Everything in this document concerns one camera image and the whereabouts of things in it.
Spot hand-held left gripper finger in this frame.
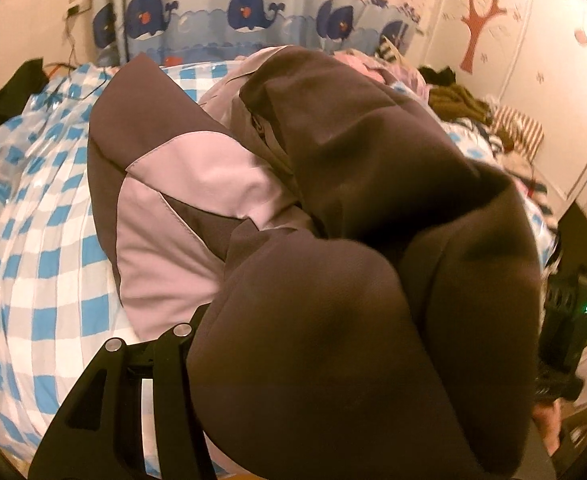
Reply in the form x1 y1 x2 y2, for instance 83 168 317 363
27 302 219 480

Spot pink and brown jacket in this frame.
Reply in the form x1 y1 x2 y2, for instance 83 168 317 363
87 45 544 480

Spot pile of clothes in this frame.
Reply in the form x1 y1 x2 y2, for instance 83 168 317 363
333 35 554 206

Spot person's right hand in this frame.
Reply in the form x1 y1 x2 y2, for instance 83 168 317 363
531 404 563 458

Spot blue checkered bed sheet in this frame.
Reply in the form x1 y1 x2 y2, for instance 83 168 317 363
0 57 559 478

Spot dark cloth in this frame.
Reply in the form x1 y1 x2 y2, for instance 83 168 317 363
0 57 46 133

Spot whale print curtain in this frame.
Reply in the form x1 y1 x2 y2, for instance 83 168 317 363
90 0 424 68

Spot red tree wall sticker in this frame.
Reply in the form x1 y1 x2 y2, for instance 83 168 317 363
458 0 508 73

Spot thin dark cable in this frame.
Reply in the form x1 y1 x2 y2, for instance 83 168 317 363
47 9 119 92

